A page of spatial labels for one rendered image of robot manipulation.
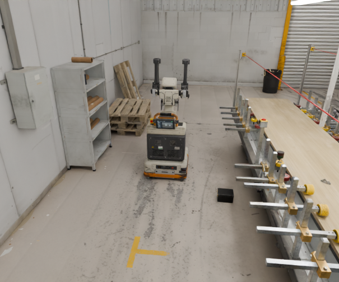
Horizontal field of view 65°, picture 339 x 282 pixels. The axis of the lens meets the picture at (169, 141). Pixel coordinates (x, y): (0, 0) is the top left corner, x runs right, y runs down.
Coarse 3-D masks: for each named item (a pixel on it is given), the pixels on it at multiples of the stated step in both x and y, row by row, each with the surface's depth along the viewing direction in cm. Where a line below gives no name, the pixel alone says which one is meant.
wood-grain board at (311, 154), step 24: (288, 120) 365; (312, 120) 366; (288, 144) 293; (312, 144) 294; (336, 144) 294; (288, 168) 245; (312, 168) 246; (336, 168) 246; (336, 192) 211; (336, 216) 186
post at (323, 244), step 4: (320, 240) 141; (324, 240) 138; (320, 244) 141; (324, 244) 138; (328, 244) 138; (320, 248) 140; (324, 248) 139; (316, 252) 144; (320, 252) 141; (324, 252) 141; (316, 256) 144; (320, 256) 142; (324, 256) 142; (312, 272) 148; (316, 272) 147; (308, 276) 152; (312, 276) 148; (316, 276) 148; (308, 280) 152; (312, 280) 149; (316, 280) 149
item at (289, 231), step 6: (258, 228) 166; (264, 228) 166; (270, 228) 166; (276, 228) 166; (282, 228) 166; (288, 228) 166; (282, 234) 165; (288, 234) 164; (294, 234) 164; (300, 234) 163; (312, 234) 163; (318, 234) 162; (324, 234) 162; (330, 234) 161
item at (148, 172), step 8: (152, 160) 388; (160, 160) 388; (184, 160) 389; (144, 168) 387; (184, 168) 378; (152, 176) 388; (160, 176) 386; (168, 176) 385; (176, 176) 384; (184, 176) 382
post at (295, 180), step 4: (292, 180) 182; (296, 180) 181; (292, 184) 182; (296, 184) 182; (292, 188) 183; (296, 188) 183; (292, 192) 185; (288, 196) 189; (292, 196) 186; (288, 200) 189; (292, 200) 187; (284, 212) 195; (284, 216) 195; (288, 216) 193; (284, 220) 195; (288, 220) 195; (284, 224) 197
